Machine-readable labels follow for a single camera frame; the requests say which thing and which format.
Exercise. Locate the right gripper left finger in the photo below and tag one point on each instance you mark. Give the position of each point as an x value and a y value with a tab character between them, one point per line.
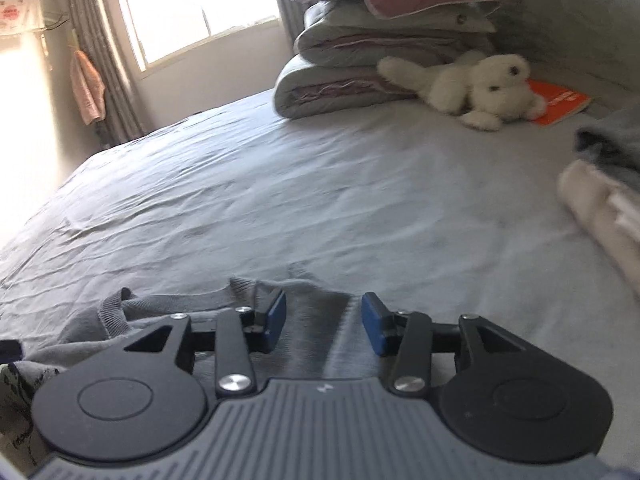
234	334

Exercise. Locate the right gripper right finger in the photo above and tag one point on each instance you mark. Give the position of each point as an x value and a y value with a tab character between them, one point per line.
406	342

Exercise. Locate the grey patterned knit sweater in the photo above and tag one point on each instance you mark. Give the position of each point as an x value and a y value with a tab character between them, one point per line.
200	319

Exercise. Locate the beige folded clothes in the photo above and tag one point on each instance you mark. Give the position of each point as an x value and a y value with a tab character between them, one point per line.
608	210

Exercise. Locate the grey bed sheet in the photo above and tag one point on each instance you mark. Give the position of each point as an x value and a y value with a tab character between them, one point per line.
393	199

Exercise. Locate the grey curtain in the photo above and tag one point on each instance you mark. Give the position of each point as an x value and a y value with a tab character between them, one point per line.
125	119
292	16

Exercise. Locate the white plush dog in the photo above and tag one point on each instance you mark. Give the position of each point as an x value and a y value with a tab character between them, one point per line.
483	92

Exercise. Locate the pink hanging towel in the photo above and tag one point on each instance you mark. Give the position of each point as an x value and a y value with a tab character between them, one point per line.
88	88

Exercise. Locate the orange book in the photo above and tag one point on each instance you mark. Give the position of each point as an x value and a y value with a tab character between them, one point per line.
562	102

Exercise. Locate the folded grey quilt stack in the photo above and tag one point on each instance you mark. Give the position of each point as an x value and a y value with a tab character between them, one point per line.
337	52

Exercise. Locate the dark grey folded garment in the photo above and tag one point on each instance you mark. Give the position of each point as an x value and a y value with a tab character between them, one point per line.
612	145

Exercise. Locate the grey right curtain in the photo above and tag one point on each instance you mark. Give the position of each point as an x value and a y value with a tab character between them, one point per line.
292	16

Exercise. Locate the grey quilted headboard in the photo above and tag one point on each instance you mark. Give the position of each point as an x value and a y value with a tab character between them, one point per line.
590	45

